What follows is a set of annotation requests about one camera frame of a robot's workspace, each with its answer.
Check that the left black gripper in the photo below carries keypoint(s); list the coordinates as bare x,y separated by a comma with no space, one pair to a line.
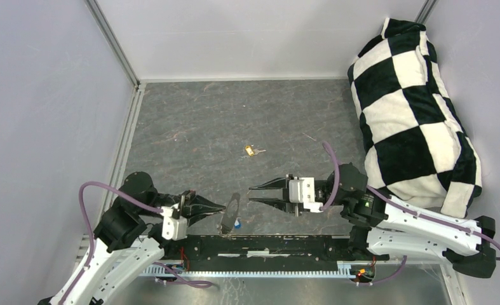
190,204

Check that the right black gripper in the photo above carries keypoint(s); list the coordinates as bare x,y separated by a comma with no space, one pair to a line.
279,182

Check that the metal keyring plate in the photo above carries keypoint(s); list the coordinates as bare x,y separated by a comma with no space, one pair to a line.
230,215

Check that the blue capped key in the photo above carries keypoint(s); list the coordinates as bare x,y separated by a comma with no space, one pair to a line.
237,223

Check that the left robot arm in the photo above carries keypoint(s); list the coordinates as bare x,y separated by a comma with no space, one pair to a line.
137,231

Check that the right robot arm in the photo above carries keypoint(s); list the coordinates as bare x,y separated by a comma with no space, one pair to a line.
386,225

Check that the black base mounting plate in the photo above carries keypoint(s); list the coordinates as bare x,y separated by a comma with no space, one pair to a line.
244,253

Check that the yellow capped key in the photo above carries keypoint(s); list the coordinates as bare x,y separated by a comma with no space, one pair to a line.
252,151

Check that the black white checkered blanket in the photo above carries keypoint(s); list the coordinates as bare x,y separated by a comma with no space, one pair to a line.
416,147

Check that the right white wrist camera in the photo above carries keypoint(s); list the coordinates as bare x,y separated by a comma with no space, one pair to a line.
301,190

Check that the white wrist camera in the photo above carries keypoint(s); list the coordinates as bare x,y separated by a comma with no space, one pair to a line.
174,224
301,190

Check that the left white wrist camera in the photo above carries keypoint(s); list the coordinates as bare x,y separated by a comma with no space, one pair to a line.
174,224

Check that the white slotted cable duct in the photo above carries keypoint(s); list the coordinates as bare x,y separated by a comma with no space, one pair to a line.
339,270

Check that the red wired circuit board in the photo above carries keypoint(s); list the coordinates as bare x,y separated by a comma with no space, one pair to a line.
364,274

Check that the aluminium frame rail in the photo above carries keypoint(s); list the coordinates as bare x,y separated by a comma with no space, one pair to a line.
107,31

